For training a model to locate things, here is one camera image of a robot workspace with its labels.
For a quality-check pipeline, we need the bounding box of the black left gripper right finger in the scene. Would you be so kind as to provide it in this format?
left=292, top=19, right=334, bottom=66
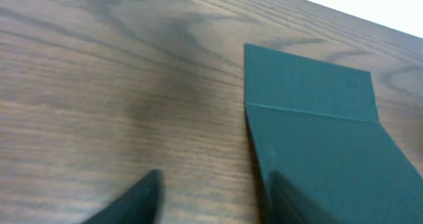
left=266, top=170, right=343, bottom=224

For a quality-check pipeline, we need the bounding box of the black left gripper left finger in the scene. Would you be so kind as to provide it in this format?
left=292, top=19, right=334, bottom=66
left=83, top=169, right=164, bottom=224

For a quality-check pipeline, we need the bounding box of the dark green gift box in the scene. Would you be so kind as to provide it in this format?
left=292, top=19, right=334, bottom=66
left=245, top=44, right=422, bottom=223

